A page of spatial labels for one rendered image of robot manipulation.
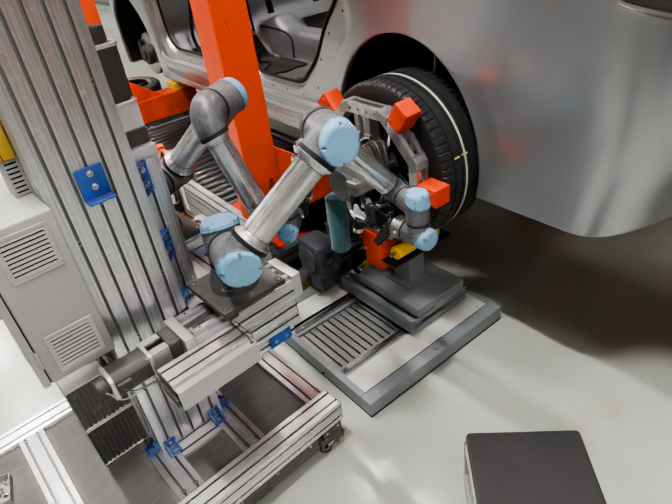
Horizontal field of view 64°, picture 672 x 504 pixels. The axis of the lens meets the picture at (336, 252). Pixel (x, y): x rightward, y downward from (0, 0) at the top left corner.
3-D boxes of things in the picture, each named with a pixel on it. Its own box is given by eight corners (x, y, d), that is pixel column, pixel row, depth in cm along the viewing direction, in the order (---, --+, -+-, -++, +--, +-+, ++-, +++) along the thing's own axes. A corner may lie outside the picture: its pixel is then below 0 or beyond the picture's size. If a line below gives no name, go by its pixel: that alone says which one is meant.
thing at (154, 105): (201, 105, 416) (189, 59, 397) (136, 127, 391) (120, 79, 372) (191, 101, 428) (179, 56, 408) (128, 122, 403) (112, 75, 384)
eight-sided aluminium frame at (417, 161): (431, 248, 213) (428, 115, 183) (419, 255, 210) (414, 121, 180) (343, 204, 250) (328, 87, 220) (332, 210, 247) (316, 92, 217)
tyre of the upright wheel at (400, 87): (469, 244, 233) (504, 103, 188) (431, 268, 222) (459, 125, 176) (367, 174, 269) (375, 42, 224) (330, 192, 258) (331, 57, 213)
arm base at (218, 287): (228, 303, 159) (220, 276, 154) (201, 283, 169) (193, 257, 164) (268, 279, 167) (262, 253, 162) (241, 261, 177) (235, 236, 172)
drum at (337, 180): (392, 187, 216) (390, 154, 208) (352, 208, 206) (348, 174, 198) (369, 177, 225) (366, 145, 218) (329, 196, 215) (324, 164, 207)
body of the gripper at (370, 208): (378, 196, 186) (404, 207, 178) (380, 217, 191) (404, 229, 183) (362, 204, 182) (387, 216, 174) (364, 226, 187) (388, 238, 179)
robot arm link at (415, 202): (393, 186, 168) (395, 216, 174) (412, 200, 160) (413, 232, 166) (415, 179, 171) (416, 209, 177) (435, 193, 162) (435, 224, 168)
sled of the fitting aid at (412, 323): (465, 299, 261) (466, 283, 256) (413, 336, 244) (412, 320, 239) (393, 259, 295) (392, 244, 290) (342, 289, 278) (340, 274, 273)
